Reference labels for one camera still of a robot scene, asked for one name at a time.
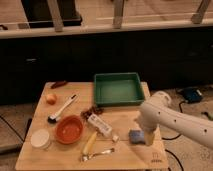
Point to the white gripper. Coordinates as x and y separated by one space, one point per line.
148 126

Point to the blue sponge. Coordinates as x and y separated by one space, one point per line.
136 137

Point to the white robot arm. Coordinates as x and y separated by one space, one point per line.
156 110

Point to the green plastic tray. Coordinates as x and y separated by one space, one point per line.
117 89

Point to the white tube bottle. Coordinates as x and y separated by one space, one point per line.
105 129

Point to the blue power adapter box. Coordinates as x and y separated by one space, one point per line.
192 95

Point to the brown dried fruit cluster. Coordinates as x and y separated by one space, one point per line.
92 110

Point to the silver metal spoon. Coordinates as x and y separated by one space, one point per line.
90 156

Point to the orange bowl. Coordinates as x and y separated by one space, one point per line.
69 130

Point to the small orange fruit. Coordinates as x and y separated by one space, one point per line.
51 98

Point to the white round container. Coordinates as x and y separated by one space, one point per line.
40 139

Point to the yellow handled utensil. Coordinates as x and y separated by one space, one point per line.
89 143

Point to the white handled dish brush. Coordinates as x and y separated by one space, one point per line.
53 118

